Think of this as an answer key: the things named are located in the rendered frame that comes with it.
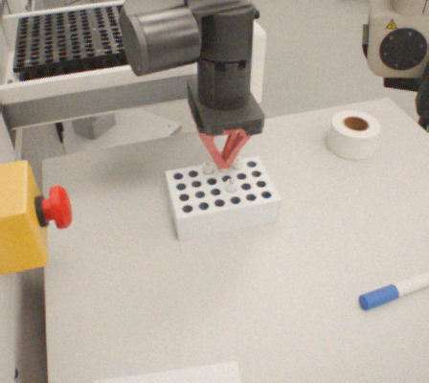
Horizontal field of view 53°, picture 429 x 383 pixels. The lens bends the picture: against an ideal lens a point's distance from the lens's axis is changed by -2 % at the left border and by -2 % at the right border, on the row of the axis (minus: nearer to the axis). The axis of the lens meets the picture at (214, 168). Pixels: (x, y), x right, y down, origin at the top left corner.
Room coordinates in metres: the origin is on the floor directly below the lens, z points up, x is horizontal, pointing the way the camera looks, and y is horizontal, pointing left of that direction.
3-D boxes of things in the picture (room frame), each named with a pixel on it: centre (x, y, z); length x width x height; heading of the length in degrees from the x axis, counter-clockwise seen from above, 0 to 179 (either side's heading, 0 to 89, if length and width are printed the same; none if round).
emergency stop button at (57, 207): (0.27, 0.15, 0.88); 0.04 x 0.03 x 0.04; 17
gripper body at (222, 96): (0.42, -0.01, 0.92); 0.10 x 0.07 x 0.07; 14
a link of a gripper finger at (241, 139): (0.42, -0.01, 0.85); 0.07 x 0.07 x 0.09; 14
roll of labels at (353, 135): (0.51, -0.20, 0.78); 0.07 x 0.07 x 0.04
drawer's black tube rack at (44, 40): (0.61, 0.18, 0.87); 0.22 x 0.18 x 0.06; 107
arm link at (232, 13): (0.42, 0.00, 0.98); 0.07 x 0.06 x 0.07; 117
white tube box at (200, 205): (0.39, -0.01, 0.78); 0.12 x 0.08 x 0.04; 104
